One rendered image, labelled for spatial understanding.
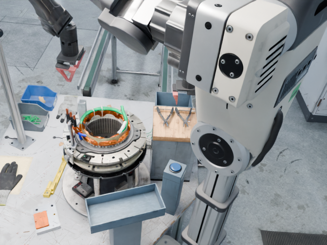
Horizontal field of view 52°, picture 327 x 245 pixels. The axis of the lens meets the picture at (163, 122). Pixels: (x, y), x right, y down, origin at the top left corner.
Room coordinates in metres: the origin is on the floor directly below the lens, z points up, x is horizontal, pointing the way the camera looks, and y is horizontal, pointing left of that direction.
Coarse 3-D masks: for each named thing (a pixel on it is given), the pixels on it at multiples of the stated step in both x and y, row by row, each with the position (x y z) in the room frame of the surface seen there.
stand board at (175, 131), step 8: (168, 112) 1.14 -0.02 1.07; (160, 120) 1.08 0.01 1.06; (176, 120) 1.09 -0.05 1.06; (192, 120) 1.10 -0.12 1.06; (160, 128) 1.03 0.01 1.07; (168, 128) 1.03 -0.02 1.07; (176, 128) 1.04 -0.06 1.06; (184, 128) 1.04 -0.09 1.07; (160, 136) 0.98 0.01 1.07; (168, 136) 0.99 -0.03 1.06; (176, 136) 0.99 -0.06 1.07; (184, 136) 1.00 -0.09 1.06
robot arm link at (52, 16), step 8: (32, 0) 0.84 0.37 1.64; (40, 0) 0.84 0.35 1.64; (48, 0) 0.87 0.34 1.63; (40, 8) 0.85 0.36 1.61; (48, 8) 0.87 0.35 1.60; (56, 8) 0.90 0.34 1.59; (40, 16) 0.89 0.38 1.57; (48, 16) 0.88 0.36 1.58; (56, 16) 0.91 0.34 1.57; (64, 16) 0.95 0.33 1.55; (48, 24) 0.90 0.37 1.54; (56, 24) 0.92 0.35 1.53; (56, 32) 0.92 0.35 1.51
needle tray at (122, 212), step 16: (112, 192) 0.68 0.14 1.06; (128, 192) 0.70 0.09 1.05; (144, 192) 0.72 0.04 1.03; (96, 208) 0.64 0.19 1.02; (112, 208) 0.65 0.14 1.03; (128, 208) 0.65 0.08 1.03; (144, 208) 0.66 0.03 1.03; (160, 208) 0.67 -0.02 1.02; (96, 224) 0.56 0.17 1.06; (112, 224) 0.57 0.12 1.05; (128, 224) 0.59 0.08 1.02; (112, 240) 0.60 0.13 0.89; (128, 240) 0.61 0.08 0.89
